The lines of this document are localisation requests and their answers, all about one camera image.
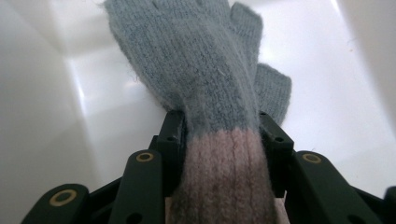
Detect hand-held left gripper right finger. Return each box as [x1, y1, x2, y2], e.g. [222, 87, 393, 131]
[258, 110, 295, 199]

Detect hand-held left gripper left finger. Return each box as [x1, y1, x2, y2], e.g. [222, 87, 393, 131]
[155, 110, 189, 198]

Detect white box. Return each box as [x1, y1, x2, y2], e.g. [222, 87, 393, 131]
[0, 0, 396, 224]

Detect grey knit glove pink cuff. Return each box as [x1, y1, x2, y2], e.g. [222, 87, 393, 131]
[103, 0, 278, 224]
[253, 63, 293, 127]

